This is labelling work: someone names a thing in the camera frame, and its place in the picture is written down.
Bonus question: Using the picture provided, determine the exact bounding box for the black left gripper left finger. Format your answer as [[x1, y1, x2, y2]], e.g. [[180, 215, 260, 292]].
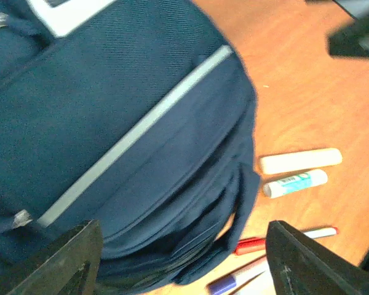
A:
[[0, 220, 103, 294]]

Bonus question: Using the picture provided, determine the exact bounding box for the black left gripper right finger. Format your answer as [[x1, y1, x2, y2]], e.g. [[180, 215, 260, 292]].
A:
[[266, 221, 369, 294]]

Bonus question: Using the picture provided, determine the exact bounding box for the yellow highlighter pen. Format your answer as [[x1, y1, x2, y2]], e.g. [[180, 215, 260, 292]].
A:
[[260, 148, 343, 175]]

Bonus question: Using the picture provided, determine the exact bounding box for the navy blue student backpack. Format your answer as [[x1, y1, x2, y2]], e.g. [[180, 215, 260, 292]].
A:
[[0, 1, 260, 294]]

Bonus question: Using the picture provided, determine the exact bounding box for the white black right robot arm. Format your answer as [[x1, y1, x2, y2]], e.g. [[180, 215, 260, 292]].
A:
[[327, 1, 369, 58]]

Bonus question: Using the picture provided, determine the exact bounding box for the red capped marker pen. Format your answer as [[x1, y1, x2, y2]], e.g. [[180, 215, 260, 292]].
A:
[[233, 227, 339, 256]]

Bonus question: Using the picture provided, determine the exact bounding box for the purple capped marker pen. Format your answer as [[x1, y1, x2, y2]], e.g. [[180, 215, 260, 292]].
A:
[[207, 261, 269, 295]]

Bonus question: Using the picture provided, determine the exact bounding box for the green label glue stick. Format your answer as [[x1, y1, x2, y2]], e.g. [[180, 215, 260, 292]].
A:
[[263, 169, 328, 199]]

